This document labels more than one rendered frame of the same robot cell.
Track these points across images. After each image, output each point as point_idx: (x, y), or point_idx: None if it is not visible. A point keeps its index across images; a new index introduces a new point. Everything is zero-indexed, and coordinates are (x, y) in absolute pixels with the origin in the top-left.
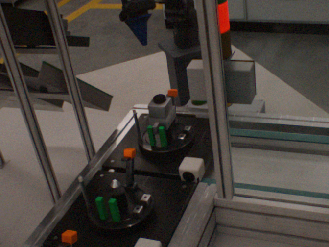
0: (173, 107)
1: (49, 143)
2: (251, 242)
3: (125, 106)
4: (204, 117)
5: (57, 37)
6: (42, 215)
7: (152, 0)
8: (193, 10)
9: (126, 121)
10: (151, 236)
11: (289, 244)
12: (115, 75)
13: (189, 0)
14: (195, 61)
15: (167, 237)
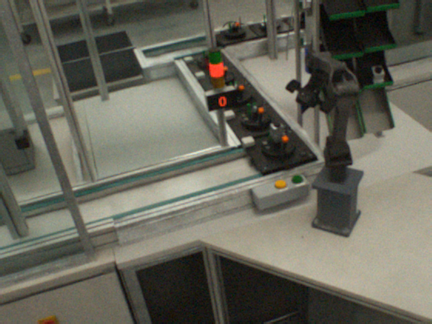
0: (275, 136)
1: (376, 153)
2: None
3: (379, 194)
4: (279, 172)
5: None
6: (313, 132)
7: (286, 85)
8: (325, 151)
9: (321, 152)
10: (234, 120)
11: None
12: None
13: (329, 143)
14: (231, 88)
15: (227, 123)
